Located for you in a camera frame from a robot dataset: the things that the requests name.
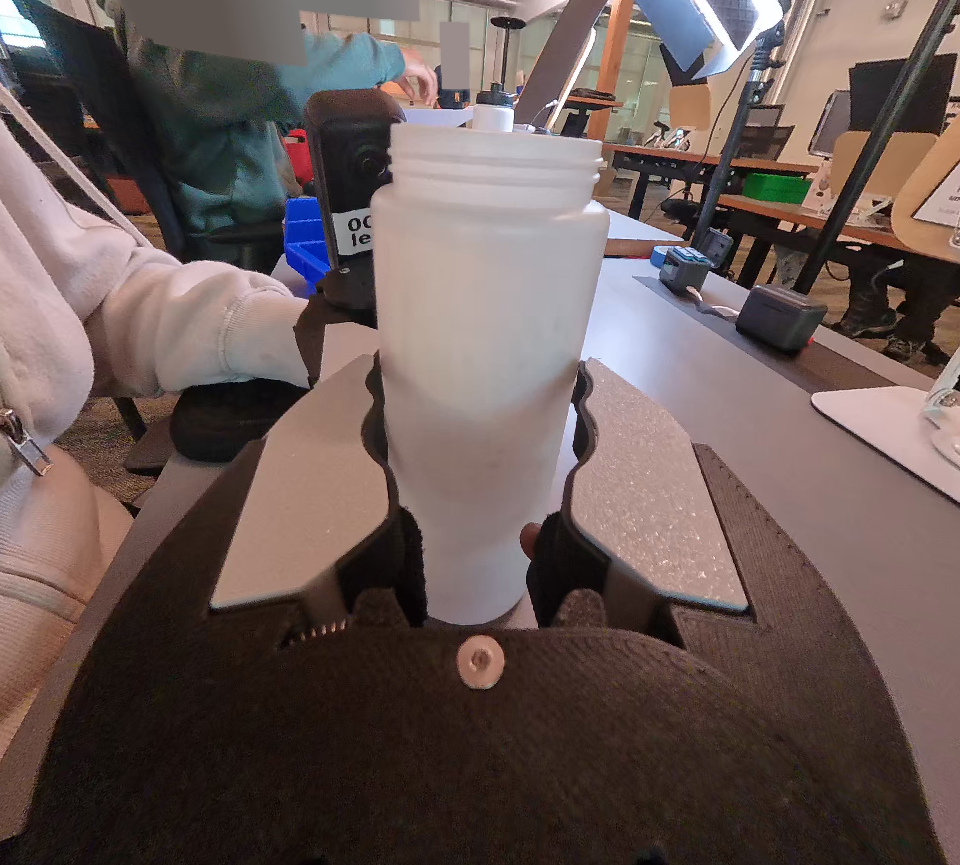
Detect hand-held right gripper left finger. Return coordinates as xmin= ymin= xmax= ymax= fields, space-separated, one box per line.
xmin=210 ymin=353 xmax=402 ymax=622

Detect stacked small blue bins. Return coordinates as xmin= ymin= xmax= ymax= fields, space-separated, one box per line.
xmin=283 ymin=196 xmax=335 ymax=298

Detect black slanted pole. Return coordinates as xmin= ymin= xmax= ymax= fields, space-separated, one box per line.
xmin=793 ymin=0 xmax=960 ymax=296

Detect black round standing table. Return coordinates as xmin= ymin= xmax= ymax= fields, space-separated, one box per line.
xmin=489 ymin=16 xmax=528 ymax=90

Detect person's white hoodie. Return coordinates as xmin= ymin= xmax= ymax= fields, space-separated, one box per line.
xmin=0 ymin=85 xmax=162 ymax=739

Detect white board stand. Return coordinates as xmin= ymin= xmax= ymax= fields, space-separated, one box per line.
xmin=921 ymin=343 xmax=960 ymax=470

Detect metal zipper pull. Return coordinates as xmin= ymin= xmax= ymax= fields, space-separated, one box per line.
xmin=0 ymin=406 xmax=55 ymax=478

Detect light brown board panel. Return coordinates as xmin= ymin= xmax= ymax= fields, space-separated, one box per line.
xmin=831 ymin=130 xmax=940 ymax=200

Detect white bottle with black cap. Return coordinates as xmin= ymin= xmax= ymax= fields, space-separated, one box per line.
xmin=472 ymin=83 xmax=517 ymax=133

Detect wooden support column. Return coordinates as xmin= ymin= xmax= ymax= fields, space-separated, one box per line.
xmin=587 ymin=0 xmax=639 ymax=142

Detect grey monitor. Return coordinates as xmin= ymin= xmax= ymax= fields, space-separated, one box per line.
xmin=807 ymin=89 xmax=854 ymax=158

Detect instruction sheet on stand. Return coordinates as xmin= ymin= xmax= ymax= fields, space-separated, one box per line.
xmin=891 ymin=130 xmax=960 ymax=256

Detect black office chair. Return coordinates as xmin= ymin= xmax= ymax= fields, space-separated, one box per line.
xmin=11 ymin=0 xmax=189 ymax=259

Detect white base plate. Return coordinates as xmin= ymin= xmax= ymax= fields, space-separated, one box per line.
xmin=811 ymin=385 xmax=960 ymax=504

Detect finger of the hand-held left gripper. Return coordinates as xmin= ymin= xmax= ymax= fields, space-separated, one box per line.
xmin=321 ymin=321 xmax=381 ymax=388

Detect small blue grey device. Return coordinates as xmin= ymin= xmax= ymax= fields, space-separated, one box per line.
xmin=660 ymin=246 xmax=712 ymax=296

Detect white plastic bottle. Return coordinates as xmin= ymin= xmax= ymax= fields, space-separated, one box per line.
xmin=369 ymin=121 xmax=612 ymax=624

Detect black light stand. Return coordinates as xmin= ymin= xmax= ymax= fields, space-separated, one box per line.
xmin=688 ymin=28 xmax=785 ymax=251

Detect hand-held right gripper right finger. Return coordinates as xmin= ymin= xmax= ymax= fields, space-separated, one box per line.
xmin=562 ymin=356 xmax=753 ymax=628

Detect grey charging case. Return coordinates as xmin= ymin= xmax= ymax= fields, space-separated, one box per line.
xmin=735 ymin=283 xmax=828 ymax=356

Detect grey slanted panel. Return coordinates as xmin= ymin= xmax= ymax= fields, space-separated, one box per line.
xmin=516 ymin=0 xmax=646 ymax=131

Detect person's left forearm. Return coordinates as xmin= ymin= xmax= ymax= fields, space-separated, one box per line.
xmin=63 ymin=201 xmax=312 ymax=397

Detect green plastic bin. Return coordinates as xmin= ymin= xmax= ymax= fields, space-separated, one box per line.
xmin=742 ymin=172 xmax=815 ymax=205

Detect white cable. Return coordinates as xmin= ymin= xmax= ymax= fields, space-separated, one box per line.
xmin=684 ymin=287 xmax=742 ymax=322

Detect wooden office table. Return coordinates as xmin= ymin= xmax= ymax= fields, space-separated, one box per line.
xmin=716 ymin=193 xmax=960 ymax=259
xmin=603 ymin=142 xmax=820 ymax=221

